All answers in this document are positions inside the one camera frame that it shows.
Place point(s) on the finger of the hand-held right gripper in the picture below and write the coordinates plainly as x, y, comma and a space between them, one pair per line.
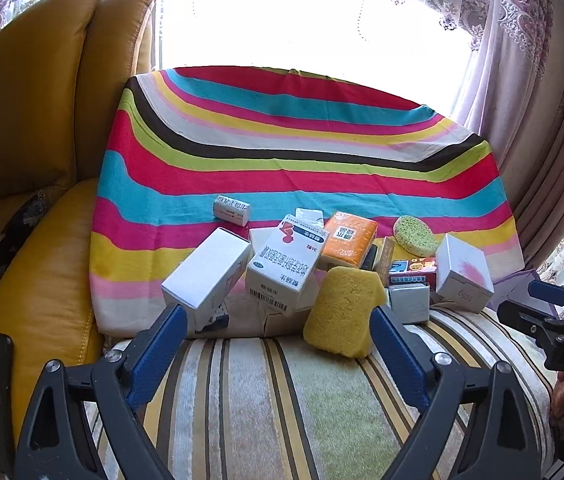
544, 291
521, 315

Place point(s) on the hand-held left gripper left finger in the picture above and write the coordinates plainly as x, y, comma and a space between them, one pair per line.
162, 345

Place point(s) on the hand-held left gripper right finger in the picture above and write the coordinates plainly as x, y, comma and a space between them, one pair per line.
396, 345

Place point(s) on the purple cardboard box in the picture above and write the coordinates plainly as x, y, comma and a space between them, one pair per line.
519, 287

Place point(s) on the small plain white box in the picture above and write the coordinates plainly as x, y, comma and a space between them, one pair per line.
408, 302

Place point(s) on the yellow sponge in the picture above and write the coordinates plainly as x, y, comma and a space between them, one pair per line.
341, 310

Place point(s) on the white box with pink mark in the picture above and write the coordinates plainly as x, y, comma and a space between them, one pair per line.
461, 270

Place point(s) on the red and blue box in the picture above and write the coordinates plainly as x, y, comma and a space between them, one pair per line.
414, 267

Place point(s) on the long white box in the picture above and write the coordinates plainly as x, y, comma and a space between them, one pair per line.
207, 270

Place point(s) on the tan and orange box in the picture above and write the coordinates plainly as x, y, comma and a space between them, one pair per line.
385, 257

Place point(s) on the black box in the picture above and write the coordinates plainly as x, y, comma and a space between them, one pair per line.
370, 257

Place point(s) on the round green sponge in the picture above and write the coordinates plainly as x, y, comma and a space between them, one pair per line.
414, 235

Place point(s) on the orange tissue pack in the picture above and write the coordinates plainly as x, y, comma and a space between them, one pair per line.
349, 237

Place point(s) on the white box with red logo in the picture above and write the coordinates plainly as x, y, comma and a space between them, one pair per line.
282, 270

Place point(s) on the small white printed box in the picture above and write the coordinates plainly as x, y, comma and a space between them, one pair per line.
232, 210

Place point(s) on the small white sachet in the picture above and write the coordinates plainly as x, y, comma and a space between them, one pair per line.
309, 216

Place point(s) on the person's right hand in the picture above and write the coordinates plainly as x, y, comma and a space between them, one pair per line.
559, 400

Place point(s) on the striped plush seat cushion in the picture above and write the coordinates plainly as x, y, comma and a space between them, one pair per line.
262, 410

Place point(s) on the mauve drape curtain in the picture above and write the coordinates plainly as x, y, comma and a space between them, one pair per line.
536, 110

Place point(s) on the colourful striped cloth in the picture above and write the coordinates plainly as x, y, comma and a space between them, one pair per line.
287, 135

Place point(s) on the yellow leather sofa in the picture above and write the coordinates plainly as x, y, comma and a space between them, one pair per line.
37, 110

